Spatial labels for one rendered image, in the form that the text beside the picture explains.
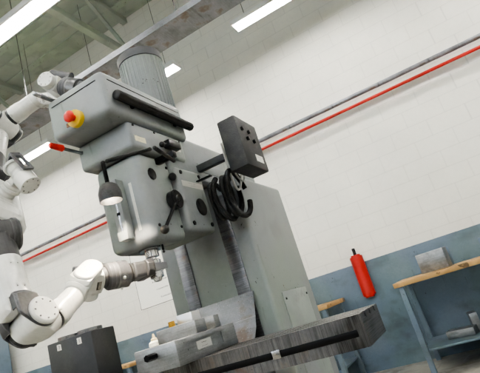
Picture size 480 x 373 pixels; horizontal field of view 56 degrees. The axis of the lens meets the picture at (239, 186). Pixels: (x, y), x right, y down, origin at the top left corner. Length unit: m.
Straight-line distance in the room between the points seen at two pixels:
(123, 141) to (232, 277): 0.70
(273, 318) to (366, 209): 3.92
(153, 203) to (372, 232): 4.26
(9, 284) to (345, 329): 0.85
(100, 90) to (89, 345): 0.88
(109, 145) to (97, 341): 0.70
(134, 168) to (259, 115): 4.78
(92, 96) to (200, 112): 5.21
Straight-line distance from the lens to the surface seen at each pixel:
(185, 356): 1.34
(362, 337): 1.20
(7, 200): 1.59
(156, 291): 6.86
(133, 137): 1.56
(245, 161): 1.66
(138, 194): 1.54
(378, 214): 5.56
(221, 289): 1.88
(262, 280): 1.79
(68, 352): 1.82
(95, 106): 1.55
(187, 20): 4.27
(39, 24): 8.15
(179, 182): 1.69
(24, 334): 1.29
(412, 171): 5.56
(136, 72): 2.01
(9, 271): 1.32
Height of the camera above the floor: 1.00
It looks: 16 degrees up
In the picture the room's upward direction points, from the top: 17 degrees counter-clockwise
